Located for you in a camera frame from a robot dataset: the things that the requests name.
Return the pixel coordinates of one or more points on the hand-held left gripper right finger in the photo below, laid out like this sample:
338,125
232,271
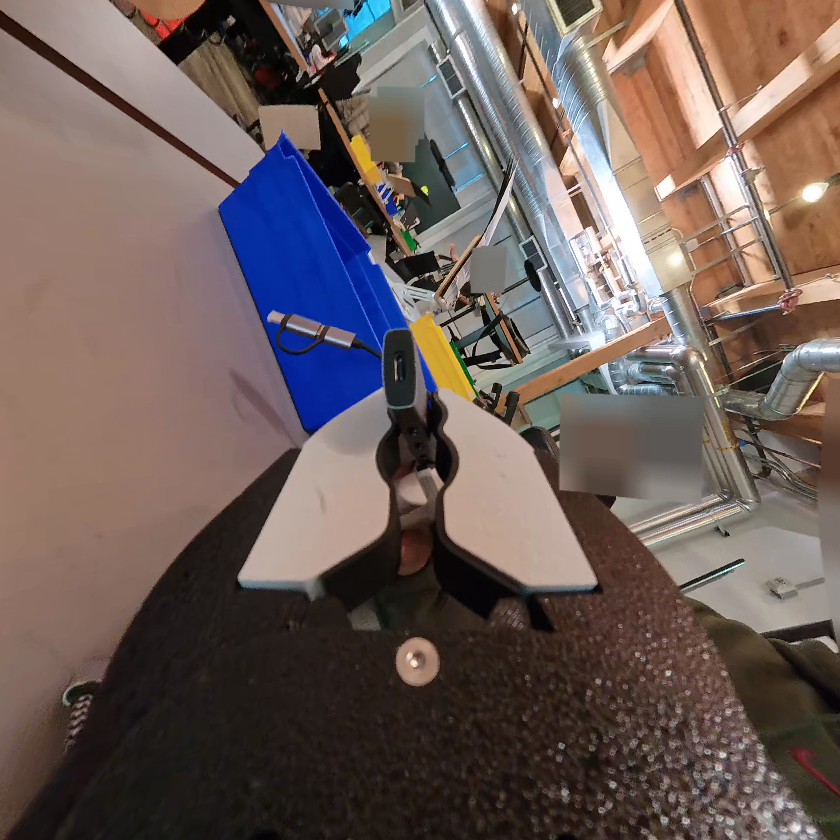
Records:
505,505

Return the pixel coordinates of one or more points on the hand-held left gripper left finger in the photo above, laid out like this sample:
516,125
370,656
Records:
328,505

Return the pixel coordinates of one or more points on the yellow plastic bin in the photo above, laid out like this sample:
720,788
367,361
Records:
364,157
439,354

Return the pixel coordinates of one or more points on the black rod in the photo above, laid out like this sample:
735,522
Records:
715,574

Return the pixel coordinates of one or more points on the large blue plastic bin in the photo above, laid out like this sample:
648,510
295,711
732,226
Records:
295,262

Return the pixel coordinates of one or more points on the insulated silver pipe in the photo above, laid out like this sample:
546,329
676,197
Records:
794,367

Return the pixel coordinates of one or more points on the ceiling lamp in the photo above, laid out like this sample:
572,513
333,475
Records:
814,191

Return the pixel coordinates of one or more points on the metal bracket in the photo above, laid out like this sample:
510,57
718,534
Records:
784,587

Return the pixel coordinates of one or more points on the silver ventilation duct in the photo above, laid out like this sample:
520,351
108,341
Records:
472,65
584,72

